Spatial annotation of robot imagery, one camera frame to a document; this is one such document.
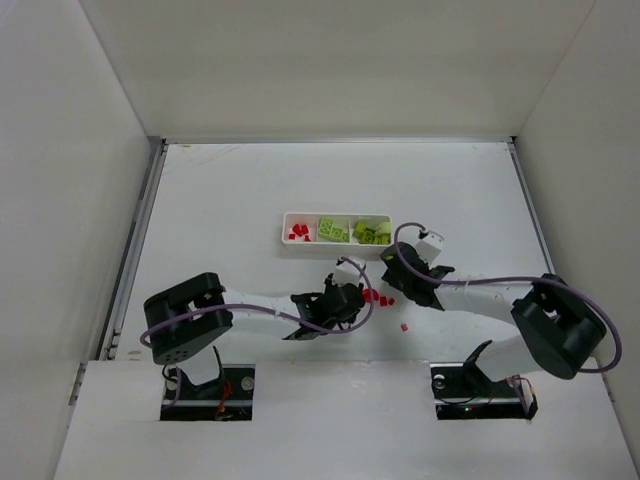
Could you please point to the red round lego piece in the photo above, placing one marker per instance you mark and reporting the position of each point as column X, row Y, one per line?
column 370, row 295

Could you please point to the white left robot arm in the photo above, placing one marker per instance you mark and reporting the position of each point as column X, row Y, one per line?
column 184, row 322

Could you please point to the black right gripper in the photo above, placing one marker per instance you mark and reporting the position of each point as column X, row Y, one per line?
column 396, row 261

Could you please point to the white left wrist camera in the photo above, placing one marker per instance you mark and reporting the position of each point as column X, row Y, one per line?
column 348, row 271

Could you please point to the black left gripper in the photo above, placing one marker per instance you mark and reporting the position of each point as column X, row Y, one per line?
column 348, row 296

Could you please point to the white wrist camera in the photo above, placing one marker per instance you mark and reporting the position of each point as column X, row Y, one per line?
column 429, row 245
column 348, row 271

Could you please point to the light green lego brick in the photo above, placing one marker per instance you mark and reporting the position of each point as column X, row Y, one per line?
column 326, row 227
column 384, row 229

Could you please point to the small red lego pile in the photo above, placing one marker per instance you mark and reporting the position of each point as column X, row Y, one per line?
column 295, row 238

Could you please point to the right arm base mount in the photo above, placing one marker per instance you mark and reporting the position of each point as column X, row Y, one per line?
column 462, row 391

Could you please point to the white three-compartment tray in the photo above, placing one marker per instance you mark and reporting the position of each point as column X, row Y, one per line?
column 324, row 246

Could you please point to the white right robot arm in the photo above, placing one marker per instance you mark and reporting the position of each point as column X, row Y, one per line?
column 556, row 332

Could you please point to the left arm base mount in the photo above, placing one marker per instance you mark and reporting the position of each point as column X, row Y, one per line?
column 225, row 399

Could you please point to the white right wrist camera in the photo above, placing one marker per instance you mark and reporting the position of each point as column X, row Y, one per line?
column 429, row 245

